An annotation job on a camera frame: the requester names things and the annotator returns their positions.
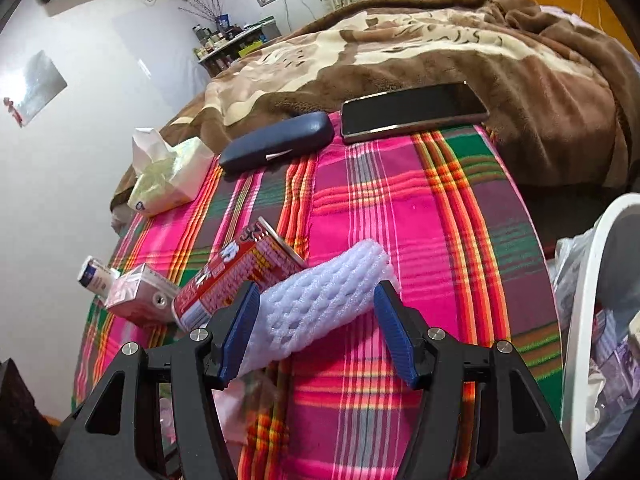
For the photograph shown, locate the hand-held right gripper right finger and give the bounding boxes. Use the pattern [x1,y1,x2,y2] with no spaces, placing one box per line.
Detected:
[373,280,581,480]

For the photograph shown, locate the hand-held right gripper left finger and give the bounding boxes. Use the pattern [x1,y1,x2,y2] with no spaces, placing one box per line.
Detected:
[50,281,261,480]

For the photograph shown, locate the white foam net sleeve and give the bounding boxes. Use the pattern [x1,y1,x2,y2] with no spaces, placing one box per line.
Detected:
[235,238,393,378]

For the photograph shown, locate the white round trash bin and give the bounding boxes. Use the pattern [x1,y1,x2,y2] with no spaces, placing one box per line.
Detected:
[560,192,640,480]

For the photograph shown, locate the red white drink can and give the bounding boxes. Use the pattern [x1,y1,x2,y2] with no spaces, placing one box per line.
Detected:
[171,216,311,333]

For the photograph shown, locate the pink plastic wrapper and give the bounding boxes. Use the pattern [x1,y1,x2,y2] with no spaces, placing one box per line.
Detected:
[160,370,281,441]

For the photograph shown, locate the pale pink box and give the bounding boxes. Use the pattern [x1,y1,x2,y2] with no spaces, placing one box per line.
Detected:
[105,262,181,328]

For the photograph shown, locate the pink plaid blanket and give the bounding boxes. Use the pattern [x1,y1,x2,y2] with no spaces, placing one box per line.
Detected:
[72,125,566,480]

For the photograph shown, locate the white bottle blue label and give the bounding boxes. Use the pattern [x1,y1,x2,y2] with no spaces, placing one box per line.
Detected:
[76,255,121,306]

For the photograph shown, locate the soft tissue pack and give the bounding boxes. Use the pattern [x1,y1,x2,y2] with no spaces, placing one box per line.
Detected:
[126,127,216,218]

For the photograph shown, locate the clear plastic bin liner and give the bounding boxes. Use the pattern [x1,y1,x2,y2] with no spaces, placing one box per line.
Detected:
[552,230,640,476]

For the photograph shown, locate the dark blue glasses case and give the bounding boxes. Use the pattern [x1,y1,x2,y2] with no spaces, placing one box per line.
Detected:
[218,111,336,175]

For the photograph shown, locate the black smartphone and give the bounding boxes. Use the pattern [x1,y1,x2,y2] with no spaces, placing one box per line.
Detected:
[340,81,490,143]

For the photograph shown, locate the dark cloth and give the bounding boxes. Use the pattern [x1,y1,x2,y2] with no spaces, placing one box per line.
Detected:
[0,357,61,480]

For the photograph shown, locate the brown patterned fleece blanket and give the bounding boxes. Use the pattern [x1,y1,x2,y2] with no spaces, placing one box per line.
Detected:
[110,0,640,211]

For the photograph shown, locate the group of cosmetic bottles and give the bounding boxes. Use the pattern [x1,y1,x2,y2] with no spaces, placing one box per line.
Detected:
[192,22,241,61]

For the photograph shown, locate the cluttered side shelf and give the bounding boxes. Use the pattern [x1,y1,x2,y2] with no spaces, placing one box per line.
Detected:
[192,15,283,78]

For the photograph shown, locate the red hanging ornament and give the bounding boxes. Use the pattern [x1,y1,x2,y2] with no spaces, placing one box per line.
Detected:
[2,97,26,128]

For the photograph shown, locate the dried branch bouquet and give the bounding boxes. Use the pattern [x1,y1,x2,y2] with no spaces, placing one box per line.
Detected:
[180,0,236,26]

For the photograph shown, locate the pink bedsheet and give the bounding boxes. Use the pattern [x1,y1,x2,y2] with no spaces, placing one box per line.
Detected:
[540,5,601,36]

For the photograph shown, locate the silver wall poster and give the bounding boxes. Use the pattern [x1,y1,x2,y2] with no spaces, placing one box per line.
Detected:
[2,50,68,126]

